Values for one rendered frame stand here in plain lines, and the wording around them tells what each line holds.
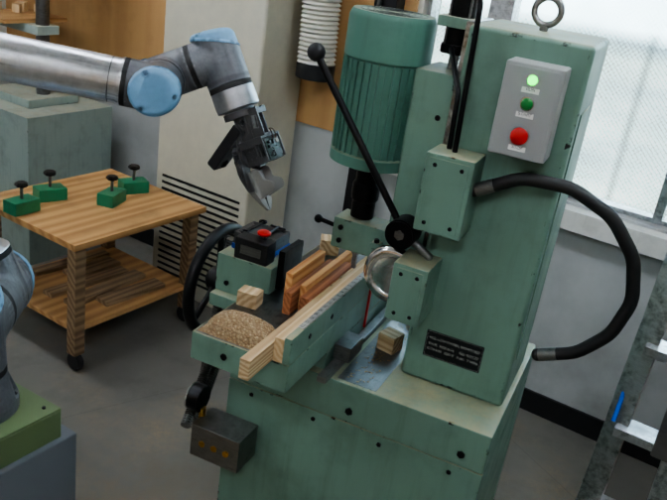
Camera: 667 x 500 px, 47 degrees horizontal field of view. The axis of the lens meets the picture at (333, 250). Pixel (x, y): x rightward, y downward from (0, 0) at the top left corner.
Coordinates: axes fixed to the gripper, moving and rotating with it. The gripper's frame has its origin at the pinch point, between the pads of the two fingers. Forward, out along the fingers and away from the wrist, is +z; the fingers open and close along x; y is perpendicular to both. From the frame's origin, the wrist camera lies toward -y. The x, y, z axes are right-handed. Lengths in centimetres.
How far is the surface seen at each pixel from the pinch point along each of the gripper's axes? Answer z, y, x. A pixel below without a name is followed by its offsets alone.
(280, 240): 9.0, -2.6, 5.1
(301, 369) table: 30.2, 8.6, -19.5
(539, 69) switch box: -9, 63, -3
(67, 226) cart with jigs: -7, -125, 61
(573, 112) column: 0, 65, 3
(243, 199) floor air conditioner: 7, -95, 126
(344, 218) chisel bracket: 8.6, 12.1, 9.6
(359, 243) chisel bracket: 14.6, 13.7, 9.3
